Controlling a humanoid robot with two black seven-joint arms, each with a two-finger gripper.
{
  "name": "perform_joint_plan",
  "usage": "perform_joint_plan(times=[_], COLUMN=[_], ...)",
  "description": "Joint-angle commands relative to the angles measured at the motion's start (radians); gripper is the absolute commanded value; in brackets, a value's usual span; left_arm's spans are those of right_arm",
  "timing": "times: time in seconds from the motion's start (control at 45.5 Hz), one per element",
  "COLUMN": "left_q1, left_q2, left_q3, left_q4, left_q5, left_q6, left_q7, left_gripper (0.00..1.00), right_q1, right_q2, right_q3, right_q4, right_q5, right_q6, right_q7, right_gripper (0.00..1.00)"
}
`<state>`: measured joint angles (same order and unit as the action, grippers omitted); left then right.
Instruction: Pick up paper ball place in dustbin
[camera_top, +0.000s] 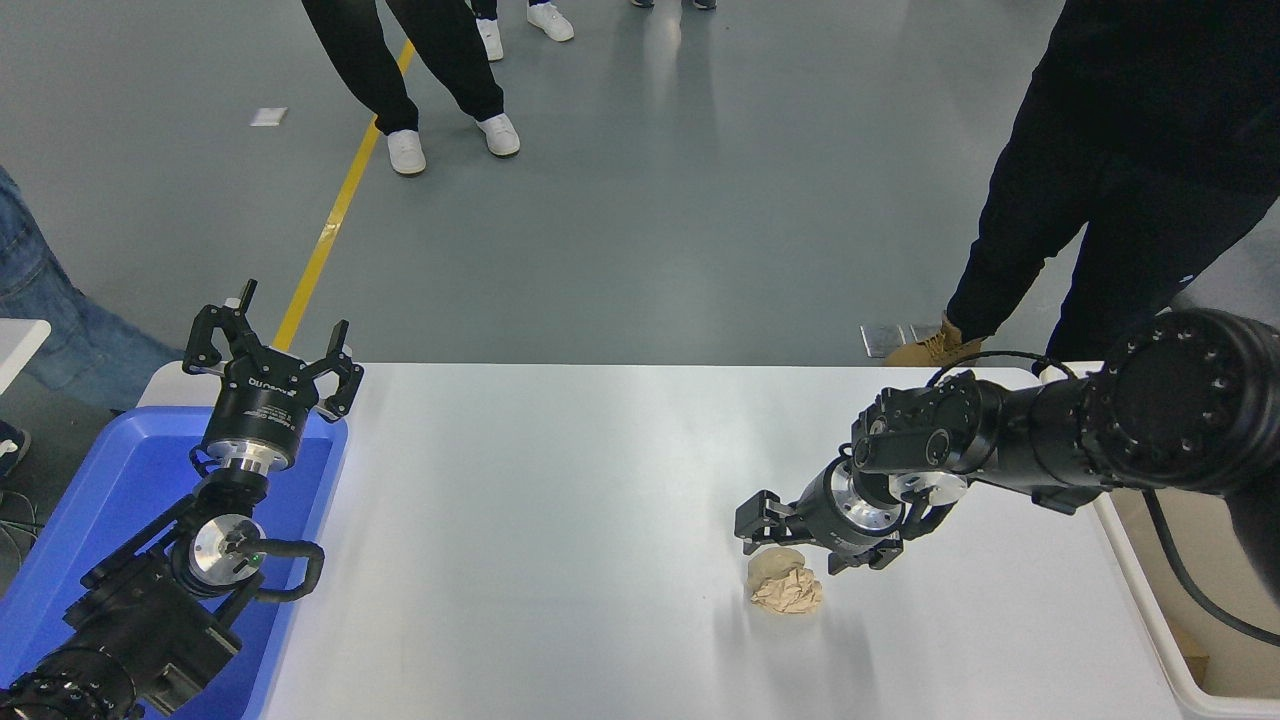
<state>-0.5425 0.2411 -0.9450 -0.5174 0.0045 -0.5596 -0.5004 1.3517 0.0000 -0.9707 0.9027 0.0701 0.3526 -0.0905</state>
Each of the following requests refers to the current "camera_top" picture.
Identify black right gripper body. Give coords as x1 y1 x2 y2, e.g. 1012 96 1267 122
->
795 460 888 552

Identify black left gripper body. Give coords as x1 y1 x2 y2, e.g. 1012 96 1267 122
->
204 350 322 457

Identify tan paper ball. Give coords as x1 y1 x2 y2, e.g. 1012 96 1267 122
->
747 546 824 615

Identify seated person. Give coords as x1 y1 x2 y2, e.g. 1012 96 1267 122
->
0 165 183 483

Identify blue plastic tray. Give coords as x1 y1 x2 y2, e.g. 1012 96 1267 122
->
0 405 349 720

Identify small white table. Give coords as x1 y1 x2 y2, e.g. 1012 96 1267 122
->
0 318 53 395

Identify person with white shoes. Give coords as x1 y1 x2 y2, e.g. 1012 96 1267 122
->
300 0 522 178
470 0 576 63

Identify large pale plastic bin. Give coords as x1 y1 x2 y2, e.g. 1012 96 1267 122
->
1040 360 1280 720

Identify person beside bin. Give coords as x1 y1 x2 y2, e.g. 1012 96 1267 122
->
884 0 1280 369

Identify black floor cables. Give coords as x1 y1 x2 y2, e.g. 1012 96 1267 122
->
0 488 43 566

